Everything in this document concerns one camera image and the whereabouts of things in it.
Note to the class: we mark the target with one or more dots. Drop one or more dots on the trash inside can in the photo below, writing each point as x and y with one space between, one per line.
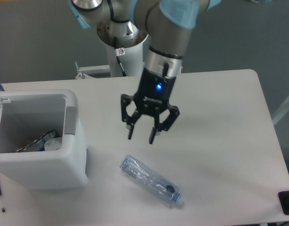
38 144

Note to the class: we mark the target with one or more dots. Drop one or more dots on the white paper wrapper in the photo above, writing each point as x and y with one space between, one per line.
53 144

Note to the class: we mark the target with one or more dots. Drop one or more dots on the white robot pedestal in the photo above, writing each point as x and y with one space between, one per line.
124 46

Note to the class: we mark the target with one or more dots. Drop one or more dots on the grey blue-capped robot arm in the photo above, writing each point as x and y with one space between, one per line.
149 39

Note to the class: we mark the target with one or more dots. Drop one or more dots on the white plastic trash can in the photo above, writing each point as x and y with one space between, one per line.
26 116

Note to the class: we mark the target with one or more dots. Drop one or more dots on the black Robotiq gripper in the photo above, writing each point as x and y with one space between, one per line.
151 98

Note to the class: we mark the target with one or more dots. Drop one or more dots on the black device at table edge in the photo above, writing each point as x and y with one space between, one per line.
284 200

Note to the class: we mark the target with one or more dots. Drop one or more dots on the white metal frame right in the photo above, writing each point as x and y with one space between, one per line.
281 111

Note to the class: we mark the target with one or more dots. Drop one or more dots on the clear plastic water bottle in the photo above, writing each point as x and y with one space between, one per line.
152 181

